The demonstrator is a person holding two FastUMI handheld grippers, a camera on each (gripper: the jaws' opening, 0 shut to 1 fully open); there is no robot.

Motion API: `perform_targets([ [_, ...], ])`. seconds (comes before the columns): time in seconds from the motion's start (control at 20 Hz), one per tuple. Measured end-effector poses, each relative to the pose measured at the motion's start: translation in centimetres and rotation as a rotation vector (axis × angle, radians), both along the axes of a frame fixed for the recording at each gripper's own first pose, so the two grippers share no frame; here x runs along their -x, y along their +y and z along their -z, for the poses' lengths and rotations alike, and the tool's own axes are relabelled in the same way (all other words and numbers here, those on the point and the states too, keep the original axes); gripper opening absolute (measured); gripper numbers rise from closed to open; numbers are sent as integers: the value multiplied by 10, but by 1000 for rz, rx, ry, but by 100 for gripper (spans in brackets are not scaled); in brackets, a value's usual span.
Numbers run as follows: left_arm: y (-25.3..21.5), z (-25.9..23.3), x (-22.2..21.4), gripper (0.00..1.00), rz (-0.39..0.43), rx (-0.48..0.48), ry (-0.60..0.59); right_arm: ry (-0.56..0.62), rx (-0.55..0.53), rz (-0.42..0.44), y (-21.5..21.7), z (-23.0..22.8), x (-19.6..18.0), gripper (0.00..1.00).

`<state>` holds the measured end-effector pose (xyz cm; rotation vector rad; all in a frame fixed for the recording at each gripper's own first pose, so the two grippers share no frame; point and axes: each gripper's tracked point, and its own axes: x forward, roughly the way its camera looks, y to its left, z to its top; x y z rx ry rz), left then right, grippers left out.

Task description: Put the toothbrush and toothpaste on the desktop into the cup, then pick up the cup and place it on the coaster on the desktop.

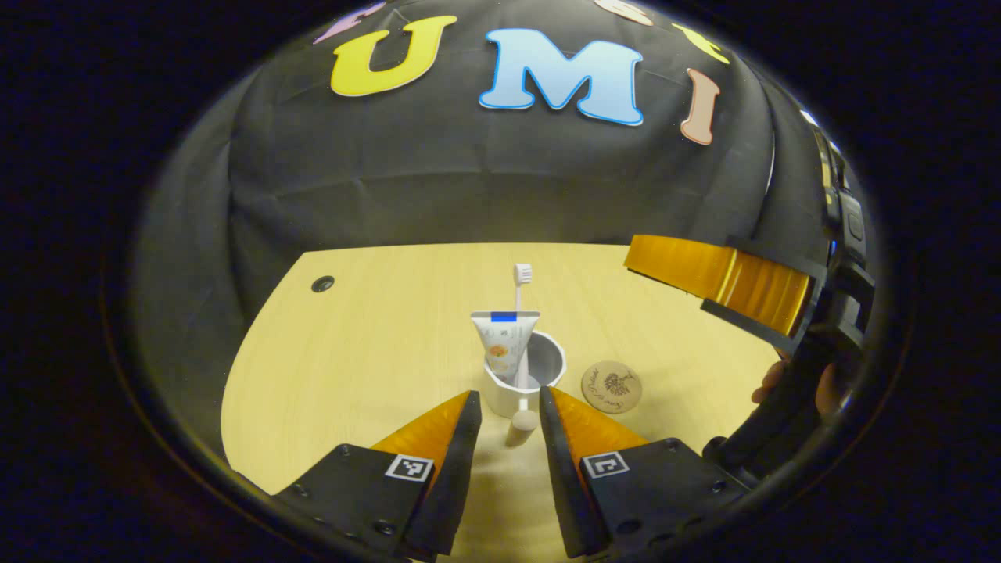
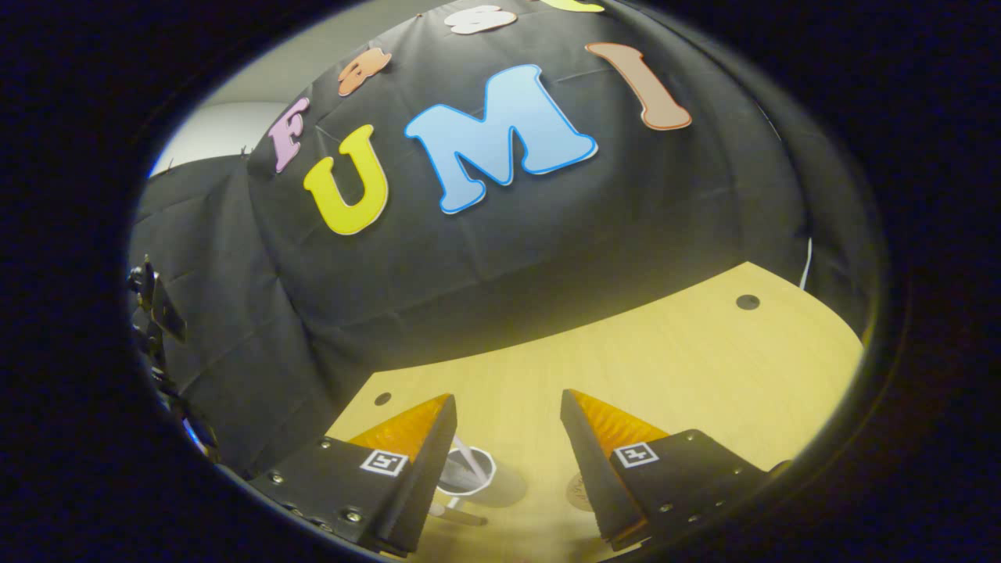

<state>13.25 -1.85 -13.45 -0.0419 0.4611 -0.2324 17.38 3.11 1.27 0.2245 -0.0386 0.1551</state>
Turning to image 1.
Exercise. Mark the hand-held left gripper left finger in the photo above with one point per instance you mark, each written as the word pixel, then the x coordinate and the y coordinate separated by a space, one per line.
pixel 457 469

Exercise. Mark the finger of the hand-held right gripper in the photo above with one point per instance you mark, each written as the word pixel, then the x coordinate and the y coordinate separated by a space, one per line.
pixel 766 293
pixel 680 266

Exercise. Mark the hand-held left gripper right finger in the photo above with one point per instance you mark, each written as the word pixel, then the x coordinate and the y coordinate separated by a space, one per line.
pixel 565 477

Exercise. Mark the white cup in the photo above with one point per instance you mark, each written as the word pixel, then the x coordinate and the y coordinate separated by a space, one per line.
pixel 500 399

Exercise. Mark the round wooden coaster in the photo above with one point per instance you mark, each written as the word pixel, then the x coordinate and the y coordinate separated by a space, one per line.
pixel 611 386

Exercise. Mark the white toothpaste tube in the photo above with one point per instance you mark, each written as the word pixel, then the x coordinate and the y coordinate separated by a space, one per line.
pixel 504 344

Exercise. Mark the white toothbrush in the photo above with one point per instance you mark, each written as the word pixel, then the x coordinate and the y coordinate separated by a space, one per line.
pixel 522 274

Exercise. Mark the wooden desktop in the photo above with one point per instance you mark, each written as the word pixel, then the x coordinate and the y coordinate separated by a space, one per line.
pixel 375 344

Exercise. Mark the black backdrop cloth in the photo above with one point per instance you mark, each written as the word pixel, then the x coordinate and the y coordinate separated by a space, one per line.
pixel 469 188

